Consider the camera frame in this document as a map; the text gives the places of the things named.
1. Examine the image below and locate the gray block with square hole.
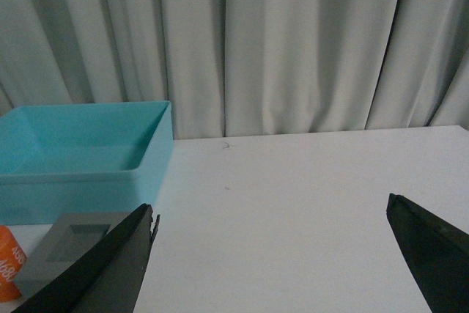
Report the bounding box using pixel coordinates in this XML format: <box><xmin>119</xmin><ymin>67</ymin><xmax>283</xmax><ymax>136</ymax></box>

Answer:
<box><xmin>14</xmin><ymin>212</ymin><xmax>129</xmax><ymax>299</ymax></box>

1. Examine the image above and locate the orange cylinder part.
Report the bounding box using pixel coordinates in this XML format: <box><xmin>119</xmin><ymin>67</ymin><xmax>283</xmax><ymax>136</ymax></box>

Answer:
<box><xmin>1</xmin><ymin>225</ymin><xmax>27</xmax><ymax>303</ymax></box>

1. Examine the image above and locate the light blue plastic box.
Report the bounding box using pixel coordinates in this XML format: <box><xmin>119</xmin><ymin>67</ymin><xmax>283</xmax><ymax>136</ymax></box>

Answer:
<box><xmin>1</xmin><ymin>101</ymin><xmax>173</xmax><ymax>225</ymax></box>

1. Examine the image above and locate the pale gray-green curtain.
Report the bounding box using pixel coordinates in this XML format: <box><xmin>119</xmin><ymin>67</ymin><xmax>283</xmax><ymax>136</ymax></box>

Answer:
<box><xmin>1</xmin><ymin>0</ymin><xmax>468</xmax><ymax>139</ymax></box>

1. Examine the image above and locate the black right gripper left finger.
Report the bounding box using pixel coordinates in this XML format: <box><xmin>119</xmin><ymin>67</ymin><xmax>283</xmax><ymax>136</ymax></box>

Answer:
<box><xmin>15</xmin><ymin>204</ymin><xmax>160</xmax><ymax>312</ymax></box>

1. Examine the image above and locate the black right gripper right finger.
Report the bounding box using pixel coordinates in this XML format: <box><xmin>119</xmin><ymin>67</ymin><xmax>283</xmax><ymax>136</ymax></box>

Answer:
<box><xmin>386</xmin><ymin>194</ymin><xmax>468</xmax><ymax>312</ymax></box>

